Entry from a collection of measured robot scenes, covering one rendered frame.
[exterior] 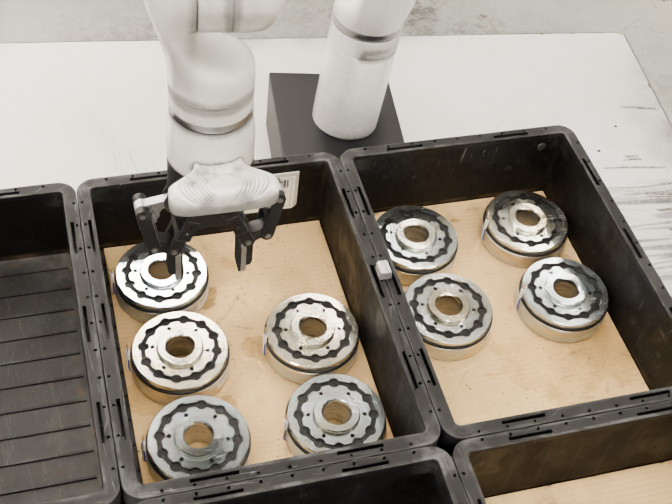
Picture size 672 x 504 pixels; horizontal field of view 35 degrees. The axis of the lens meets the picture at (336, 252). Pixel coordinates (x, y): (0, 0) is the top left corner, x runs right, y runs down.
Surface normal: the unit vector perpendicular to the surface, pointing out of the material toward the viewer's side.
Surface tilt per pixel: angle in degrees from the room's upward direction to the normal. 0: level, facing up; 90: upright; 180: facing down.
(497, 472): 90
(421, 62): 0
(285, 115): 4
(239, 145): 81
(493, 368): 0
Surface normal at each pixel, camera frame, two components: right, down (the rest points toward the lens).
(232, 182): 0.07, -0.73
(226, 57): 0.30, -0.56
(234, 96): 0.58, 0.62
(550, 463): 0.26, 0.74
